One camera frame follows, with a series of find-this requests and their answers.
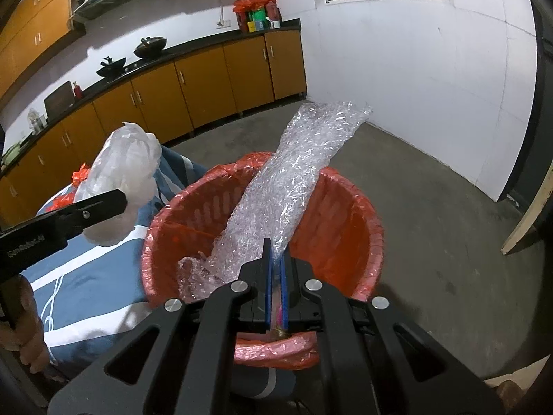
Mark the upper wooden kitchen cabinets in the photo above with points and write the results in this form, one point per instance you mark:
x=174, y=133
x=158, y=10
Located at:
x=52, y=42

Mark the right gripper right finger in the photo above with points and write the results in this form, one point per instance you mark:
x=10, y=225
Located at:
x=373, y=359

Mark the clear bubble wrap sheet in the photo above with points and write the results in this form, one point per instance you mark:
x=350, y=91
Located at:
x=276, y=198

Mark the black countertop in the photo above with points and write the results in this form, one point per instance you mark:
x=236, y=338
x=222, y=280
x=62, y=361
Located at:
x=142, y=60

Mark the white translucent plastic bag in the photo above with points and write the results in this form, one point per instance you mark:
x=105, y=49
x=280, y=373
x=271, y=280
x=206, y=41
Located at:
x=127, y=162

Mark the small red plastic bag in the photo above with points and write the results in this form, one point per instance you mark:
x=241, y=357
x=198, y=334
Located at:
x=80, y=175

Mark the white wooden frame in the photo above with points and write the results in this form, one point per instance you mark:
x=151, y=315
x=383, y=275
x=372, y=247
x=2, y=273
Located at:
x=535, y=208

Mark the dark wooden cutting board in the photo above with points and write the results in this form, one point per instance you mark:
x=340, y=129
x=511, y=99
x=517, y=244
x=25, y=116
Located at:
x=59, y=101

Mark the person left hand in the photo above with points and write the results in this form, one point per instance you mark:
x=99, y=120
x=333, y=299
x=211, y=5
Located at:
x=27, y=338

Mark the red bottle on counter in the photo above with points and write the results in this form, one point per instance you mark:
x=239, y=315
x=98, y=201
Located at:
x=78, y=92

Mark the red bag on counter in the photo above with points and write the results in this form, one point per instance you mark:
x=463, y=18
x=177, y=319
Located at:
x=250, y=5

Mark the blue striped tablecloth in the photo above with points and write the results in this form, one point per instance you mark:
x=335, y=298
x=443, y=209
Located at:
x=89, y=296

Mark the wooden kitchen cabinets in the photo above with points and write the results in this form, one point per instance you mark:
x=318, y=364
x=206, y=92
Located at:
x=187, y=90
x=52, y=42

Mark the black wok with lid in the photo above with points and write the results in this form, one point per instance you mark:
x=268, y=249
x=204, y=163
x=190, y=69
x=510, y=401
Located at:
x=150, y=47

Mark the lower wooden kitchen cabinets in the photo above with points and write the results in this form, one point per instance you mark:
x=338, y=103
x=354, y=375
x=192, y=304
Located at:
x=187, y=90

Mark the glass jar on counter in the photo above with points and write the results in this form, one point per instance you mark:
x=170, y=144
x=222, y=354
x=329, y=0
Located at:
x=37, y=121

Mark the green box on counter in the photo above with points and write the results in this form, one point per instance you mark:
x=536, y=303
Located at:
x=259, y=19

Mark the black wok pan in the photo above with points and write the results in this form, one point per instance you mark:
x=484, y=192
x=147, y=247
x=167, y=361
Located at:
x=111, y=69

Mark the green cooking pot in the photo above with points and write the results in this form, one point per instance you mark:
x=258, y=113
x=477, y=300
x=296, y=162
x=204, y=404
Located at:
x=11, y=154

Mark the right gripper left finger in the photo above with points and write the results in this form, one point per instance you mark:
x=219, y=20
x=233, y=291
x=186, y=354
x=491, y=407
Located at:
x=179, y=359

